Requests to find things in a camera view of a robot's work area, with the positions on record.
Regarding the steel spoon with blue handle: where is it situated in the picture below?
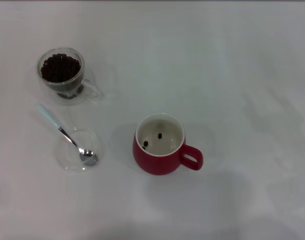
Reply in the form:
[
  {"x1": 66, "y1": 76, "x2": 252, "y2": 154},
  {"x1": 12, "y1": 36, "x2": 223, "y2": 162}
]
[{"x1": 36, "y1": 103, "x2": 100, "y2": 166}]

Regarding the dark roasted coffee beans pile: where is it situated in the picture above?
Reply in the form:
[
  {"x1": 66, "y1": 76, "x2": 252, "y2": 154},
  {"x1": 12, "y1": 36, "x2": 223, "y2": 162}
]
[{"x1": 40, "y1": 53, "x2": 85, "y2": 100}]

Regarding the double-walled clear glass cup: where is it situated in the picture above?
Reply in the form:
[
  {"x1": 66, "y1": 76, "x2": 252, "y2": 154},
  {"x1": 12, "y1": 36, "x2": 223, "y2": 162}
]
[{"x1": 36, "y1": 47, "x2": 105, "y2": 106}]

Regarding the red ceramic mug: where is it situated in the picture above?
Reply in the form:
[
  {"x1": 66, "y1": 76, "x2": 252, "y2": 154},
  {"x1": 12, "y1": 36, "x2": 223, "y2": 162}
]
[{"x1": 132, "y1": 112, "x2": 204, "y2": 176}]

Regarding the clear glass saucer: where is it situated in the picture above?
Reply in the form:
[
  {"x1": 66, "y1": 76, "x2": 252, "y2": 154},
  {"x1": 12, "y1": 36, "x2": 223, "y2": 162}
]
[{"x1": 56, "y1": 128, "x2": 103, "y2": 173}]

